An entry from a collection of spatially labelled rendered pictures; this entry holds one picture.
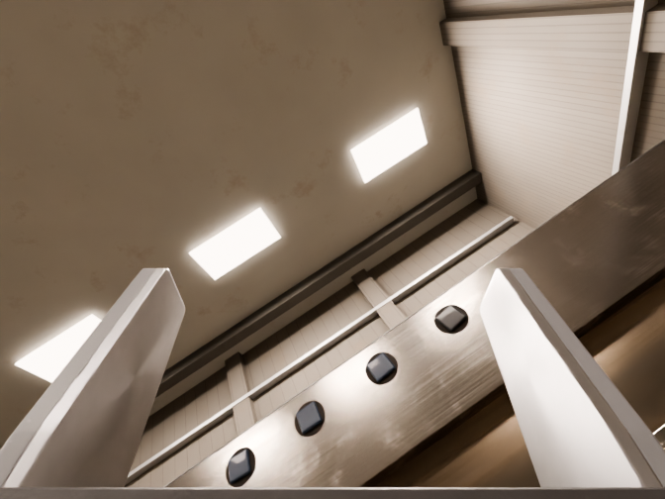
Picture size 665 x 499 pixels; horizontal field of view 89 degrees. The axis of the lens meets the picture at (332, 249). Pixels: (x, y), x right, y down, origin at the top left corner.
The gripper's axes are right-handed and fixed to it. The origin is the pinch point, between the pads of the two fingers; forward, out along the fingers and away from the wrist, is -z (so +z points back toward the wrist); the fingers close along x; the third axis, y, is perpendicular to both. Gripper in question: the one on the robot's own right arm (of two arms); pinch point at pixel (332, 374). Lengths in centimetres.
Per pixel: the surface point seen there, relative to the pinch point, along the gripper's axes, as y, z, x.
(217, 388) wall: 566, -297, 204
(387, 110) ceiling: 157, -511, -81
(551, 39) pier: 49, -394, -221
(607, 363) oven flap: 40, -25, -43
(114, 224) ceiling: 247, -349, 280
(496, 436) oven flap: 49, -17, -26
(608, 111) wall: 107, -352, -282
